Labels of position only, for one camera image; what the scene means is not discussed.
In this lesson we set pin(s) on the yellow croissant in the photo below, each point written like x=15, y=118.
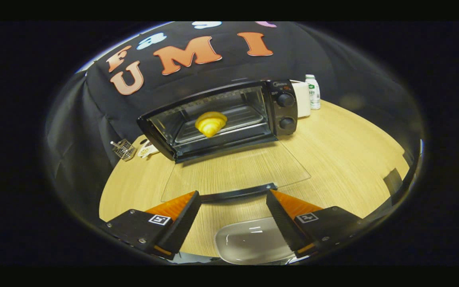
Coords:
x=210, y=123

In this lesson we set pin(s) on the white bread toaster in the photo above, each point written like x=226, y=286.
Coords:
x=302, y=99

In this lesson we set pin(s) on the black toaster oven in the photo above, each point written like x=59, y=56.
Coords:
x=285, y=111

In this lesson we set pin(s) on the white plate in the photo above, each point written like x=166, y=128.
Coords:
x=249, y=243

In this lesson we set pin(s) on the black table clamp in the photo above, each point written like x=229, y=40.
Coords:
x=393, y=181

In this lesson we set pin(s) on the white patterned flat item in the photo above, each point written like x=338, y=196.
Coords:
x=148, y=149

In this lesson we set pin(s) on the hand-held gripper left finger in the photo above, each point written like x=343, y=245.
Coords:
x=183, y=221

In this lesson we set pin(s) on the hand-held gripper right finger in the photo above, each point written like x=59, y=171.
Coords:
x=283, y=223

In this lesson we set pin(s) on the white plastic bottle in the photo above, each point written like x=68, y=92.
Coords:
x=313, y=93

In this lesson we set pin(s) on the black backdrop cloth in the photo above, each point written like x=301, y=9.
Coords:
x=333, y=71

